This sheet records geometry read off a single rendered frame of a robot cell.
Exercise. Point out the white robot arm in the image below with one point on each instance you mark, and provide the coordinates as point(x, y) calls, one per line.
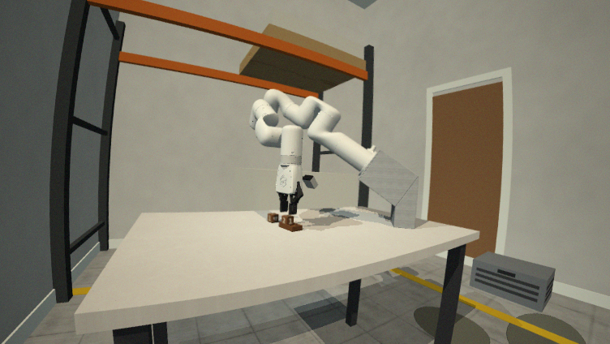
point(322, 117)

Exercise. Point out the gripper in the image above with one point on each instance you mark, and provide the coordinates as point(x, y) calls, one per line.
point(289, 178)

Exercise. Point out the brown wooden cube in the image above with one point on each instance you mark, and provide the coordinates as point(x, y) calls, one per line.
point(273, 217)
point(287, 219)

